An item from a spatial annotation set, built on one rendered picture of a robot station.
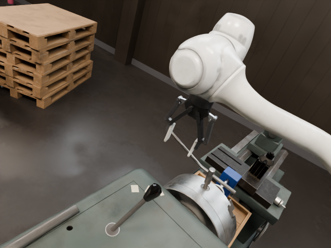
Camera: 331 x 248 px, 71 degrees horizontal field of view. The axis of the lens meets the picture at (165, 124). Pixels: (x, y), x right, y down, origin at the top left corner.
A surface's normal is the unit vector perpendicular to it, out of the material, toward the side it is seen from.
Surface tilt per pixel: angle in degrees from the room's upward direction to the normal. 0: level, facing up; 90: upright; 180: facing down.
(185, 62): 88
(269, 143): 90
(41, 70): 90
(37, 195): 0
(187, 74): 88
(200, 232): 0
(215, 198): 13
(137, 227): 0
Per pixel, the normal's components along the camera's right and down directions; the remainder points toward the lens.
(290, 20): -0.50, 0.36
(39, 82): -0.19, 0.51
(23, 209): 0.29, -0.79
